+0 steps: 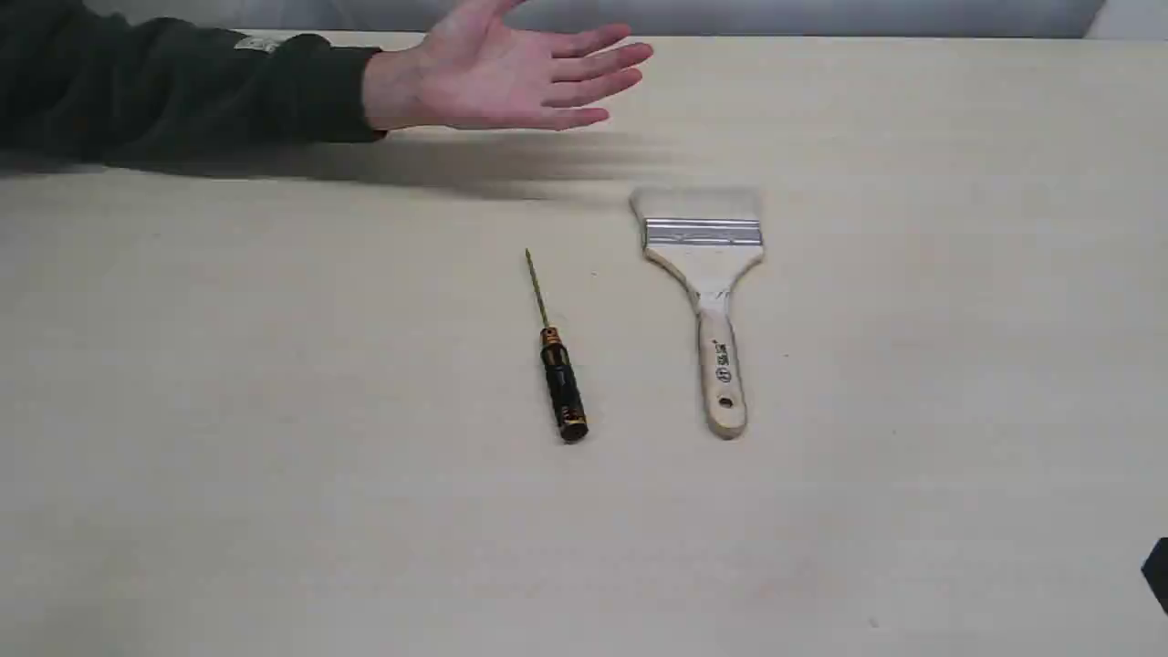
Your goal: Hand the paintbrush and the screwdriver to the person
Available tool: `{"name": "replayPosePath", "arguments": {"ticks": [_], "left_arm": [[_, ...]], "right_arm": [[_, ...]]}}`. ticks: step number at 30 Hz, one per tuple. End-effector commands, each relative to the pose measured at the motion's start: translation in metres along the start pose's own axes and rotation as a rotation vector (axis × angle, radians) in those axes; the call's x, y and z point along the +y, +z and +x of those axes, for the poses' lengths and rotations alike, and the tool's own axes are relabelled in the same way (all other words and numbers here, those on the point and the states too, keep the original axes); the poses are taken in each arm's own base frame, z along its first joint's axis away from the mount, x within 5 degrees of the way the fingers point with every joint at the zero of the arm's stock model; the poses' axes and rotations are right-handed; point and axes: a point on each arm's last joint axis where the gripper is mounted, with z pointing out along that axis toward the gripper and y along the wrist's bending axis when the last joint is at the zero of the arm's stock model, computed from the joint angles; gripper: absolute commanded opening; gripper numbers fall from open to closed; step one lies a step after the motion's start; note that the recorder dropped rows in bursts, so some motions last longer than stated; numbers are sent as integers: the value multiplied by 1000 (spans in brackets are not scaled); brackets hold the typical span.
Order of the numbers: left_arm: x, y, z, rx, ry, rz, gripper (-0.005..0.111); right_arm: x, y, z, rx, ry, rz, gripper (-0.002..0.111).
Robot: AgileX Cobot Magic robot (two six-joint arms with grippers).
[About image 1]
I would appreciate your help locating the open bare human hand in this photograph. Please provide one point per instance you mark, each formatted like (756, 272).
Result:
(474, 72)

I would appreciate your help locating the black object at edge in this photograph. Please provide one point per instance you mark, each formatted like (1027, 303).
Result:
(1155, 573)

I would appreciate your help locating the wide wooden paint brush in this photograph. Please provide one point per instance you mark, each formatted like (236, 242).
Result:
(707, 238)

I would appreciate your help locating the black orange precision screwdriver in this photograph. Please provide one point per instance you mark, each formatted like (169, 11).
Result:
(561, 381)

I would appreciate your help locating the dark green sleeved forearm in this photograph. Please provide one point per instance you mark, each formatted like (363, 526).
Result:
(84, 86)

